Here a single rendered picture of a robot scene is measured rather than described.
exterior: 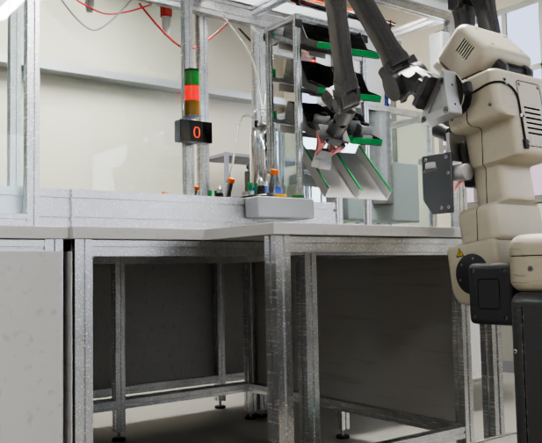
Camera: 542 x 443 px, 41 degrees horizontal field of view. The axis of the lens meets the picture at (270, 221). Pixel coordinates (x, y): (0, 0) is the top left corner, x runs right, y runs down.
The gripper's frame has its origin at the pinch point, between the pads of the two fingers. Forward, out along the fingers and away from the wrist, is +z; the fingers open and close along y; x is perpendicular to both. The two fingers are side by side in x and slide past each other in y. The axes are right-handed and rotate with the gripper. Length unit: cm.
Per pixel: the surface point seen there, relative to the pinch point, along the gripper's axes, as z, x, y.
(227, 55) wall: 218, -407, -84
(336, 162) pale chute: 11.4, -11.5, -12.9
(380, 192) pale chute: 12.5, -0.6, -29.2
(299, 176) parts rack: 14.8, -3.9, 1.5
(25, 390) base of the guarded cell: 20, 86, 86
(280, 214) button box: 0.1, 33.3, 20.9
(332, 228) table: -22, 59, 20
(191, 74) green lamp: -4, -22, 46
